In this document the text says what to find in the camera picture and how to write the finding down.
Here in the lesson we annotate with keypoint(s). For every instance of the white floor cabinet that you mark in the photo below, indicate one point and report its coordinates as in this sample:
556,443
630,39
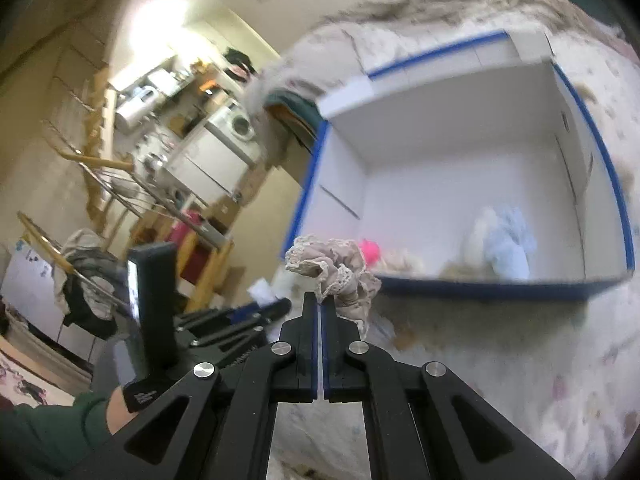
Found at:
210,160

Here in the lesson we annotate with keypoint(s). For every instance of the clothes on rack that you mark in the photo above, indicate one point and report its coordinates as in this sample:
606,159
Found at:
85,270

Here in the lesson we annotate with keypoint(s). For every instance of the dark hanging clothes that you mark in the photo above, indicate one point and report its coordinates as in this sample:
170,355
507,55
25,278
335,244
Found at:
237,57

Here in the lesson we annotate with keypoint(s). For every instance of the white water heater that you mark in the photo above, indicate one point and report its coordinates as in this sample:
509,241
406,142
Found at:
131,110

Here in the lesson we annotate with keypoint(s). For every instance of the white and blue plush toy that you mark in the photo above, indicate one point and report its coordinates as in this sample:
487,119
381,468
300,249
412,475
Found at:
507,245

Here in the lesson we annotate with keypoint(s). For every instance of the teal cloth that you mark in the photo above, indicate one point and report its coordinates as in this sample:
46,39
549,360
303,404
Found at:
295,105

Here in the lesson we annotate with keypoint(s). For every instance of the red bag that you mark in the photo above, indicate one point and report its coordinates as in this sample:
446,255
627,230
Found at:
192,260

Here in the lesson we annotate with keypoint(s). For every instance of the beige lace doll dress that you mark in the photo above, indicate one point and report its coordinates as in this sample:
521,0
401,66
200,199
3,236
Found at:
332,272

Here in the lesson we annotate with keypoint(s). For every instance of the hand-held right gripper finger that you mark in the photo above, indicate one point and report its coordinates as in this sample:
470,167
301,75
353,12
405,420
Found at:
326,340
314,340

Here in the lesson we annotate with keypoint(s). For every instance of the beige soft toy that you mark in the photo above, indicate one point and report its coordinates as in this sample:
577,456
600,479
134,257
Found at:
402,262

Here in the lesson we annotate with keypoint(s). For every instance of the blue cardboard box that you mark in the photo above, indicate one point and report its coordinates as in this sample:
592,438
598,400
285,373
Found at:
450,185

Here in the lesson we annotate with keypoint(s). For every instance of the white washing machine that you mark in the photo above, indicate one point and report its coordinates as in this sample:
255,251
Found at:
240,125

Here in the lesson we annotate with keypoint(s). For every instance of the pink ball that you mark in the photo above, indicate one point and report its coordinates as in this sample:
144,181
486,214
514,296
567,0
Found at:
371,250

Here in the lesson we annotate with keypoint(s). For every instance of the person's left forearm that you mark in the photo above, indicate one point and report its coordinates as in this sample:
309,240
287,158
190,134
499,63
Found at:
50,435

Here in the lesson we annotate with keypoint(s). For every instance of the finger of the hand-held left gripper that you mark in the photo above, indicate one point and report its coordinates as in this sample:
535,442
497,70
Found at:
260,307
230,342

